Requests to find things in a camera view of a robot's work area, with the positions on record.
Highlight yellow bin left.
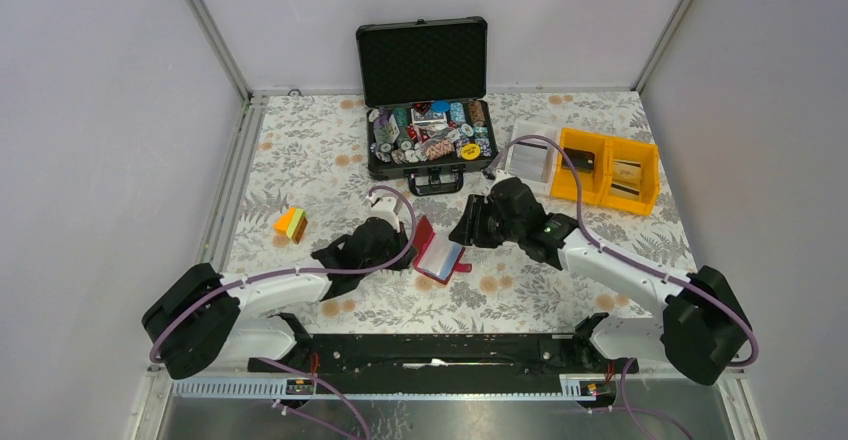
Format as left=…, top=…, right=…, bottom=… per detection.
left=550, top=128, right=607, bottom=205

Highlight white slotted cable duct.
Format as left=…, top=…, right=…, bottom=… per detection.
left=171, top=375, right=616, bottom=403

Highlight yellow bin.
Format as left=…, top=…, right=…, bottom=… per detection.
left=550, top=128, right=607, bottom=205
left=600, top=137, right=660, bottom=216

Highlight beige cards in yellow bin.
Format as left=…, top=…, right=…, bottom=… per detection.
left=610, top=159, right=642, bottom=200

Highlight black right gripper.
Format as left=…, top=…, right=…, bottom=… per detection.
left=448, top=194, right=524, bottom=249

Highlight orange green sticky note block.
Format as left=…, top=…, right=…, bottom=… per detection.
left=273, top=207, right=308, bottom=244

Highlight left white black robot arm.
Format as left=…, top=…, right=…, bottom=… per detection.
left=142, top=217, right=416, bottom=380

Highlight white plastic bin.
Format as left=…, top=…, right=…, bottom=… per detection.
left=504, top=120, right=560, bottom=196

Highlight yellow round dealer chip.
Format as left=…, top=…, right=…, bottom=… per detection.
left=458, top=143, right=482, bottom=161

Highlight floral patterned table mat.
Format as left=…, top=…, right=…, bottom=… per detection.
left=225, top=92, right=653, bottom=333

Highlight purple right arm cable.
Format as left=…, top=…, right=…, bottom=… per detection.
left=483, top=134, right=761, bottom=440

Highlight black poker chip case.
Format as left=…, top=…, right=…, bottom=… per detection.
left=355, top=16, right=498, bottom=196

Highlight cards in white bin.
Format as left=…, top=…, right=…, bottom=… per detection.
left=508, top=141, right=549, bottom=182

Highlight black card in yellow bin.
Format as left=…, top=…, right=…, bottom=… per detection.
left=561, top=148, right=596, bottom=174

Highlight yellow bin right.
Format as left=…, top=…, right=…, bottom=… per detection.
left=600, top=137, right=660, bottom=216

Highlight red leather card holder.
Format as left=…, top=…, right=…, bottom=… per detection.
left=412, top=216, right=473, bottom=285

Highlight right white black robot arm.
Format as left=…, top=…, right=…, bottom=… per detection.
left=449, top=177, right=752, bottom=385

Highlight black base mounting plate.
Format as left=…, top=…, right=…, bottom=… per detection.
left=280, top=333, right=639, bottom=388

